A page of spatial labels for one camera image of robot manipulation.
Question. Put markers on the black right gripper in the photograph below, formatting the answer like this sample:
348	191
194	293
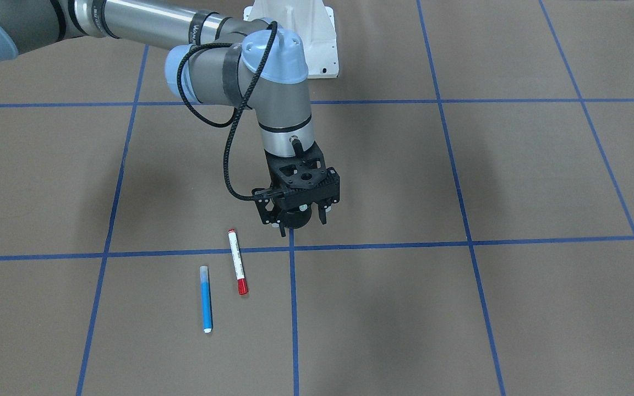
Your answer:
298	218

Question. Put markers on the red white marker pen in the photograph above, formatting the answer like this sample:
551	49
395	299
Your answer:
242	285

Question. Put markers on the blue highlighter pen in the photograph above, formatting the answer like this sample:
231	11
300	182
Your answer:
206	305

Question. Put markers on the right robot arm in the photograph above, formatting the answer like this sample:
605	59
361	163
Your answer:
219	66

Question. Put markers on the black mesh pen holder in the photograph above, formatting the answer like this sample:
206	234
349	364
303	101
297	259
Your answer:
297	217

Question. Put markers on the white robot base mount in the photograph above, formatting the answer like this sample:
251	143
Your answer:
314	22

